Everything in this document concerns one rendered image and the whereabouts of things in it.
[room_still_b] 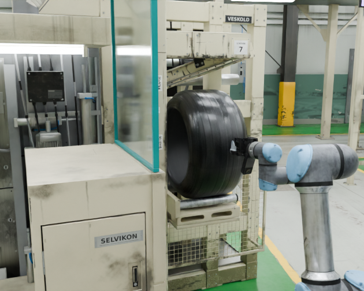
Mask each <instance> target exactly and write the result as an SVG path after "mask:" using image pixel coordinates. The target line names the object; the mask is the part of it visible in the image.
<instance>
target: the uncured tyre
mask: <svg viewBox="0 0 364 291"><path fill-rule="evenodd" d="M235 137H236V138H246V137H248V136H247V129H246V124H245V121H244V118H243V115H242V112H241V111H240V109H239V107H238V105H237V104H236V103H235V102H234V101H233V99H232V98H231V97H230V96H229V95H228V94H226V93H225V92H223V91H219V90H216V89H196V90H183V91H180V92H178V93H176V94H175V95H174V96H173V97H172V99H171V100H170V101H169V102H168V103H167V167H168V180H169V182H170V184H171V186H172V187H173V189H174V190H175V191H177V192H178V193H179V194H181V195H182V196H183V197H185V198H189V199H196V198H202V197H210V196H219V195H226V194H227V193H229V192H232V191H233V190H234V189H235V188H236V186H237V185H238V183H239V182H240V180H241V179H242V176H243V174H242V172H241V169H242V164H243V161H244V156H237V155H232V154H231V153H230V149H231V142H232V141H234V143H235Z"/></svg>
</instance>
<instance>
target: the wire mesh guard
mask: <svg viewBox="0 0 364 291"><path fill-rule="evenodd" d="M246 175H248V183H246V184H248V188H250V187H249V179H252V181H253V169H252V178H249V175H250V174H246ZM245 180H247V179H244V194H245ZM238 189H240V200H241V197H244V196H241V193H243V192H241V184H240V188H238ZM248 197H249V195H248ZM266 197H267V191H263V202H260V203H263V206H261V207H263V210H262V211H263V214H262V215H263V217H262V230H261V231H262V234H261V235H262V238H260V239H262V242H260V243H262V249H254V247H253V249H254V250H251V249H252V248H251V245H252V244H251V241H252V240H251V237H253V236H250V251H247V247H246V251H244V252H243V250H245V249H243V250H241V251H242V252H239V253H233V254H232V240H231V254H229V255H228V253H230V252H228V249H230V248H228V247H227V255H224V254H223V253H222V254H223V256H217V257H216V254H215V257H212V256H214V255H212V252H213V251H212V248H213V247H212V235H214V234H212V231H213V230H211V235H208V232H209V231H208V228H207V252H205V253H207V256H206V257H207V259H204V258H205V257H204V245H206V244H204V241H205V240H204V228H205V227H204V226H203V227H202V228H203V236H201V237H203V259H201V260H195V261H190V262H185V263H180V264H179V245H181V244H179V230H178V240H177V241H178V257H177V258H178V264H174V265H170V251H172V250H170V247H171V246H170V242H172V241H170V229H172V228H170V223H169V224H168V225H169V237H168V238H169V259H168V260H169V263H168V264H169V266H168V269H171V268H178V267H183V266H189V265H193V264H199V263H204V262H210V261H214V260H220V259H226V258H232V257H235V256H241V255H247V254H251V253H257V252H262V251H265V225H266ZM243 201H245V200H243ZM248 201H249V199H248ZM252 204H255V207H253V208H256V195H255V203H251V215H252ZM244 205H246V204H244ZM248 205H249V203H248ZM259 208H260V206H259ZM244 209H247V208H244ZM244 209H240V210H244ZM259 212H260V210H259ZM242 214H244V213H242ZM240 219H241V217H240ZM228 224H230V223H228ZM200 229H201V228H200V227H199V245H197V246H199V249H198V250H199V258H200V254H201V253H200V233H202V232H200ZM226 229H228V228H226ZM218 230H220V229H218ZM223 230H224V228H223ZM183 231H188V230H183ZM183 231H180V232H183ZM215 231H216V230H215ZM237 231H239V234H237V235H239V238H237V239H239V240H240V226H239V230H237ZM173 233H175V232H173ZM226 233H229V232H226ZM193 234H195V237H194V238H195V246H194V247H196V242H198V241H196V238H197V237H196V228H195V233H193ZM219 234H221V233H219ZM223 234H224V232H223ZM186 235H188V234H186ZM182 236H185V235H182ZM208 236H211V239H210V240H211V258H208ZM174 237H177V236H174ZM227 237H229V236H227ZM220 238H222V237H220ZM223 238H224V236H223ZM187 239H190V238H187ZM187 239H184V240H187ZM213 239H215V240H216V239H217V238H213ZM242 239H243V238H242ZM182 241H183V239H182ZM227 241H229V240H227ZM174 242H175V240H174ZM220 242H223V241H220ZM220 242H217V243H220ZM189 243H191V242H189ZM214 243H215V244H216V242H214ZM241 243H243V242H241ZM185 244H188V243H185ZM182 245H183V243H182ZM172 246H174V245H172ZM243 246H246V245H243ZM243 246H241V247H243ZM190 247H192V246H190ZM218 247H220V246H218ZM238 247H239V246H238ZM187 248H189V247H187ZM215 248H216V246H215ZM180 249H183V248H180ZM174 250H176V249H174ZM191 251H192V250H191ZM191 251H188V252H191ZM218 251H220V250H218ZM238 251H239V250H238ZM215 252H216V250H215ZM182 253H184V252H182ZM186 253H187V251H186ZM172 255H174V254H172ZM189 256H192V255H189ZM183 257H185V256H183ZM186 257H187V255H186ZM173 259H175V258H173ZM190 260H192V259H190ZM184 261H188V260H184ZM181 262H183V261H181ZM174 263H176V262H174Z"/></svg>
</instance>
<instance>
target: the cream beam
mask: <svg viewBox="0 0 364 291"><path fill-rule="evenodd" d="M234 40H248V48H247V54H234ZM250 41H251V34H250V33H228V32H195V31H166V59H194V58H205V59H244V58H250Z"/></svg>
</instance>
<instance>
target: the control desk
mask: <svg viewBox="0 0 364 291"><path fill-rule="evenodd" d="M25 165H26V173H27V188H28V204H29V219H30V228H31V243H32V258H33V267H34V282H35V291H166V282H165V281H166V204H165V172H164V171H162V170H161V169H159V172H153V171H151V170H150V169H149V168H148V167H146V166H145V165H144V164H142V163H141V162H139V161H138V160H137V159H136V158H134V157H133V156H132V155H131V154H129V153H128V152H126V150H124V149H123V148H121V147H120V146H119V145H118V144H116V143H114V144H111V143H110V144H93V145H77V146H67V147H51V148H34V149H25Z"/></svg>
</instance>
